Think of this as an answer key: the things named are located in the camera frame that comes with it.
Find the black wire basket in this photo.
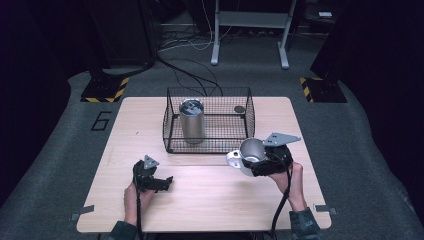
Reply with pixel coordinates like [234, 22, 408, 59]
[162, 86, 257, 155]

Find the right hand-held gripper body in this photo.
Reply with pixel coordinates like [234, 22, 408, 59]
[251, 132, 302, 178]

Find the white floor cable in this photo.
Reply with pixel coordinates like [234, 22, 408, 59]
[159, 0, 234, 53]

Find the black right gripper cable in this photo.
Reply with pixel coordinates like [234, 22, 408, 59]
[269, 164, 295, 240]

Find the steel tumbler with lid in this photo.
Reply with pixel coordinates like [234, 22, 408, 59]
[178, 97, 206, 145]

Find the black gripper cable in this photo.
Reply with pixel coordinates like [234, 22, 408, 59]
[269, 164, 295, 240]
[134, 181, 145, 240]

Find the person's left hand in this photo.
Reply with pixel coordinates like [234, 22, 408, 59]
[123, 182, 156, 227]

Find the black striped stand base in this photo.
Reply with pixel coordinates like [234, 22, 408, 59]
[299, 76, 348, 104]
[80, 75, 130, 104]

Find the grey table edge bracket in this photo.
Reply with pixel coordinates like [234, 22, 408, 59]
[313, 203, 338, 215]
[69, 205, 96, 222]

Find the person's right hand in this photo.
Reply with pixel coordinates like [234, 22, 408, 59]
[267, 162, 308, 212]

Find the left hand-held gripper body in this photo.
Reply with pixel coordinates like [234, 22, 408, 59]
[132, 154, 161, 193]

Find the steel mug with handle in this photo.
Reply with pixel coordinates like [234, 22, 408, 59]
[225, 137, 268, 178]

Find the black floor cable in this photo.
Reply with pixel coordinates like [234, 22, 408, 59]
[156, 54, 224, 98]

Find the white metal stand frame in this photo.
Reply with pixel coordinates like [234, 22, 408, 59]
[210, 0, 298, 70]

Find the black cabinet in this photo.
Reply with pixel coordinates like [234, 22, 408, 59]
[87, 0, 158, 68]

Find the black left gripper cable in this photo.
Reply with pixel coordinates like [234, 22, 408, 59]
[134, 181, 145, 240]

